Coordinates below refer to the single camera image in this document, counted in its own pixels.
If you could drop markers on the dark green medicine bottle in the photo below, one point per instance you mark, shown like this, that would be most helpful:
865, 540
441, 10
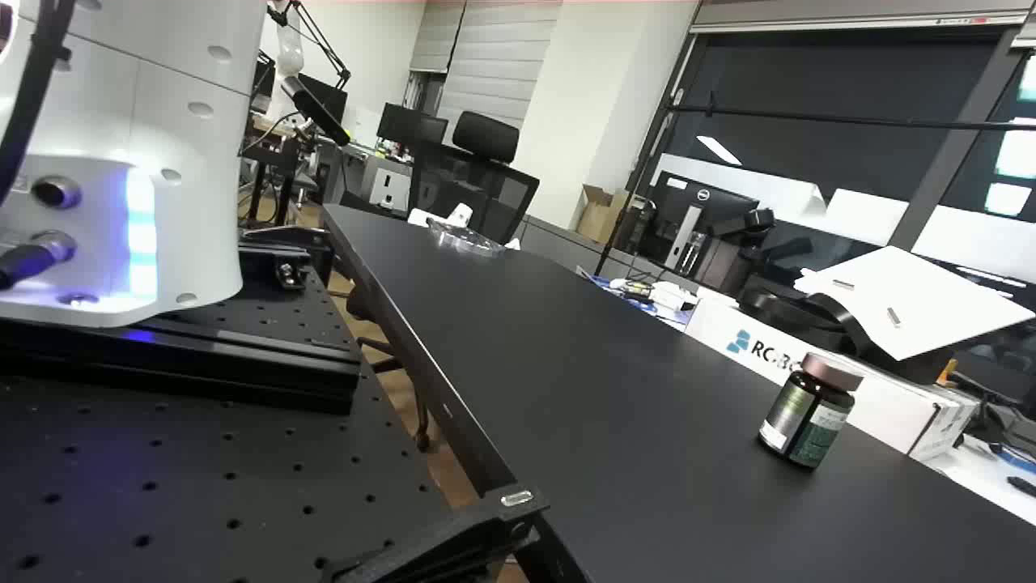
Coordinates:
804, 423

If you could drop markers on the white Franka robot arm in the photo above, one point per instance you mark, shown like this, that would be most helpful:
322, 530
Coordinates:
163, 162

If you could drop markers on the brown cardboard box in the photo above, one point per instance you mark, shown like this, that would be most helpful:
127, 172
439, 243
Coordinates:
598, 214

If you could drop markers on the black office chair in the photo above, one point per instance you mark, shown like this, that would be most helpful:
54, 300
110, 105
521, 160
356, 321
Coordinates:
488, 138

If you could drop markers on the white drawer cabinet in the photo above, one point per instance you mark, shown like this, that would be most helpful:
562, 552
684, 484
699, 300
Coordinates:
391, 186

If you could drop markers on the black desktop equipment stack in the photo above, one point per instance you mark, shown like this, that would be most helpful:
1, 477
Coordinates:
699, 230

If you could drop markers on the black computer monitor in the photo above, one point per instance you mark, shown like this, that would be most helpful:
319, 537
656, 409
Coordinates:
325, 97
410, 128

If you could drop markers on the white window blind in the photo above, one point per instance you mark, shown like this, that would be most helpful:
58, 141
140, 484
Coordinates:
499, 59

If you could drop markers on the small black clamp block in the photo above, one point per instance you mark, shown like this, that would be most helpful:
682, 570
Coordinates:
284, 265

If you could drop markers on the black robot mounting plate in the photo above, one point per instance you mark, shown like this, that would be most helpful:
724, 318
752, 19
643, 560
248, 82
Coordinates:
269, 346

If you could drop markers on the black bag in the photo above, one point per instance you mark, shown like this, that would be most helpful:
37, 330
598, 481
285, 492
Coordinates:
798, 313

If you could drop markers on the white Robotiq cardboard box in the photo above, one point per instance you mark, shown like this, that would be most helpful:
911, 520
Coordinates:
884, 409

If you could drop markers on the blue white plastic packaging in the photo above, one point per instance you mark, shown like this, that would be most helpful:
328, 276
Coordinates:
1011, 475

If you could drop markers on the black metal frame equipment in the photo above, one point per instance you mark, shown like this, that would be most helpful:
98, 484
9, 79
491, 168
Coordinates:
216, 475

